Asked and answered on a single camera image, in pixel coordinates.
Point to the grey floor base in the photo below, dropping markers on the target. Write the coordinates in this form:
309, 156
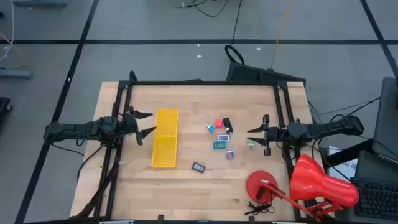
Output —
15, 74

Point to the yellow plastic basket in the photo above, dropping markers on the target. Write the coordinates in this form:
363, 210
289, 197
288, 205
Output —
167, 123
164, 152

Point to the white paper sheet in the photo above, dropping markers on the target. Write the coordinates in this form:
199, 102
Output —
343, 168

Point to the black mesh computer case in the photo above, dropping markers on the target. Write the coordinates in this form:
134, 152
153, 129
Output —
248, 74

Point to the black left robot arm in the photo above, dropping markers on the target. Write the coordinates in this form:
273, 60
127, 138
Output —
77, 128

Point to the small purple item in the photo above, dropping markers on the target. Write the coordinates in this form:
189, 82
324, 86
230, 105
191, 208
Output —
229, 154

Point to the small blue white item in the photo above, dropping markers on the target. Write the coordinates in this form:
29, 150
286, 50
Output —
211, 127

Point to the navy blue staples box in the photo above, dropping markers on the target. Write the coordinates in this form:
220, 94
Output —
198, 167

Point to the black laptop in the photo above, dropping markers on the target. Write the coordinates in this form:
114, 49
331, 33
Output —
376, 196

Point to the red desk lamp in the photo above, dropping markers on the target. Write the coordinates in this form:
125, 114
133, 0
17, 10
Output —
311, 180

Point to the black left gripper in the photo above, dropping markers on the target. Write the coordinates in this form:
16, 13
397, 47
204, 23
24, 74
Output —
130, 124

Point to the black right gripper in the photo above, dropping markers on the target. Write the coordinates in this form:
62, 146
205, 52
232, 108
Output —
272, 134

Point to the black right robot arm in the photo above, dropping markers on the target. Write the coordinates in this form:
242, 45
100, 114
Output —
329, 127

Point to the small green white item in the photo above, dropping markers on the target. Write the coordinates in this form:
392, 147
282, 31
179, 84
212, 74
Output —
251, 143

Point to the black monitor stand bar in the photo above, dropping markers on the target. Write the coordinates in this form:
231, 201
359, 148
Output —
345, 154

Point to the black metal table frame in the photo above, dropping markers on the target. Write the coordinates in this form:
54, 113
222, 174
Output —
202, 83

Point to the dark grey monitor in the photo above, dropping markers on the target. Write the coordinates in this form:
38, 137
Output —
387, 124

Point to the black item with white band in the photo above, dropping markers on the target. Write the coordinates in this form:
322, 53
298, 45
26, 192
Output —
227, 124

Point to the small red item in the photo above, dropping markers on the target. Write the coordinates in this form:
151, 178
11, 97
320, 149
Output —
219, 123

